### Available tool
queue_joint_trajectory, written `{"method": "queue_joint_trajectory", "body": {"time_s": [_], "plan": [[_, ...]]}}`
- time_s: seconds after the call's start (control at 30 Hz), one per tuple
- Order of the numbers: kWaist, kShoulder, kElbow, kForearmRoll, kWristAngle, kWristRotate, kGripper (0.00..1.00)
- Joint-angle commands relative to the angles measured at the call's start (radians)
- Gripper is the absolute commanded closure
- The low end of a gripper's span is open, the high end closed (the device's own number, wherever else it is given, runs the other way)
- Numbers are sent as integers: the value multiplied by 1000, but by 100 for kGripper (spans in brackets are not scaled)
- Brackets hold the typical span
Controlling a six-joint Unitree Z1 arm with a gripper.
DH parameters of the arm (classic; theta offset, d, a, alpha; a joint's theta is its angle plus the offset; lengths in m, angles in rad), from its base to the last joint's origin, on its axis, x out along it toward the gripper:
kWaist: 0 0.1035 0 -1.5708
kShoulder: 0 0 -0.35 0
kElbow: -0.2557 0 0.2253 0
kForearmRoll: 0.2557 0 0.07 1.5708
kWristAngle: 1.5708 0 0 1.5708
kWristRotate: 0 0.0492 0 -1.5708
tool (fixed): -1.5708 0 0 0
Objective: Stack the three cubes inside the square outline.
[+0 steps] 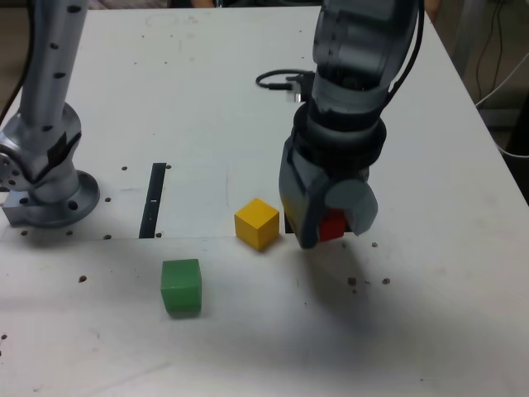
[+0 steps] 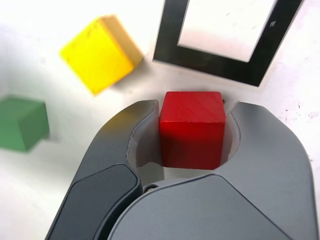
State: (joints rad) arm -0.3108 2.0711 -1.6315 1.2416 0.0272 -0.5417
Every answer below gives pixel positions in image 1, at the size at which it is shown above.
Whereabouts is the green cube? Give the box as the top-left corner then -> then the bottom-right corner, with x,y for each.
160,259 -> 203,318

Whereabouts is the yellow cube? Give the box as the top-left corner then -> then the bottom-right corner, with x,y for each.
234,197 -> 281,252

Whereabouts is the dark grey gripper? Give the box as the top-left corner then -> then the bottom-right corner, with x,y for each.
279,136 -> 379,250

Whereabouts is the black camera cable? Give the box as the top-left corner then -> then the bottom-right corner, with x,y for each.
255,0 -> 426,103

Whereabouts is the black tape strip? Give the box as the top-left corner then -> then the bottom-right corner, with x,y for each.
139,162 -> 167,240

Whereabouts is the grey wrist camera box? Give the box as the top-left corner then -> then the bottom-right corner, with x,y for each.
288,73 -> 316,104

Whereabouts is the black tape square outline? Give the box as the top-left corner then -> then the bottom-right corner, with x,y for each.
283,197 -> 299,235

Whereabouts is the red cube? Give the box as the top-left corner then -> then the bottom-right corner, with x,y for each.
318,208 -> 347,243

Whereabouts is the thin black cable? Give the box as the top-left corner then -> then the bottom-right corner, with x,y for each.
474,0 -> 505,98

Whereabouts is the white cable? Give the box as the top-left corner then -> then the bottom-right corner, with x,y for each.
474,51 -> 529,159

